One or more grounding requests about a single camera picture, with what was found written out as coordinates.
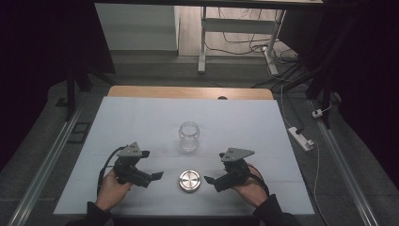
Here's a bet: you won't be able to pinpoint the round silver metal lid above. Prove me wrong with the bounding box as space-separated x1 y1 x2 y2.
178 169 202 194

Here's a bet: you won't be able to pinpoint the black curtain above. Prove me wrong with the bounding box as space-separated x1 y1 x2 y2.
277 0 399 182
0 0 117 172

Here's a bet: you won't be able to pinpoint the white cable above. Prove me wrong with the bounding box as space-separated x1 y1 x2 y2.
279 84 330 226

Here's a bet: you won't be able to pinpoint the black floor plate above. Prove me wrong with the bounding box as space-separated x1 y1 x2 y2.
67 121 92 145

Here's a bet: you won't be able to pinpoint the black metal stand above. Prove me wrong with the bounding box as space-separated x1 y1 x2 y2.
64 59 95 122

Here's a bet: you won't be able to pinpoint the person's left hand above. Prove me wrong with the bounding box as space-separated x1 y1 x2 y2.
94 169 134 213

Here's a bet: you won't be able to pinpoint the aluminium floor rail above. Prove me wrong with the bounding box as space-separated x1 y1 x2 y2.
309 99 381 226
7 103 88 226

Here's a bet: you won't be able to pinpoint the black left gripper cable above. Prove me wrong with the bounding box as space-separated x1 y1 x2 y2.
96 145 127 198

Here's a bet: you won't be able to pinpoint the person's right hand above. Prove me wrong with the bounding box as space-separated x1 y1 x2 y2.
232 173 270 209

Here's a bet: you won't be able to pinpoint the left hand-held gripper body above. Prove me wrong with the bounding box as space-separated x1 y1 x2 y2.
112 141 153 189

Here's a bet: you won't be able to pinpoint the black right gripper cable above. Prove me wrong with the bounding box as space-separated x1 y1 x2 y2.
247 163 271 198

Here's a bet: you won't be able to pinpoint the white metal desk frame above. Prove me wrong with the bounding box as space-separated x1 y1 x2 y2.
197 6 287 76

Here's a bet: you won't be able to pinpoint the clear glass jar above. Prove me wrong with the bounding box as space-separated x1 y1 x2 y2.
178 121 201 154

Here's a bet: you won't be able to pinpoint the black floor cables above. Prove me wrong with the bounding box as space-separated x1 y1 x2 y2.
205 8 311 90

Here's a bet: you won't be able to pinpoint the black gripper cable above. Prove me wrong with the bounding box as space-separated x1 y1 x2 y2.
96 145 127 198
247 163 271 198

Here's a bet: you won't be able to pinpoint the white power strip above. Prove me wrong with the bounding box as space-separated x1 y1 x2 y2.
287 126 315 153

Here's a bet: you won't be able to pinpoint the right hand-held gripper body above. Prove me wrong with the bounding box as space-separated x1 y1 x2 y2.
214 147 256 193

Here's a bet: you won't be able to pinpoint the wooden table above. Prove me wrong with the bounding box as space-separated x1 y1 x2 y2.
106 85 275 101

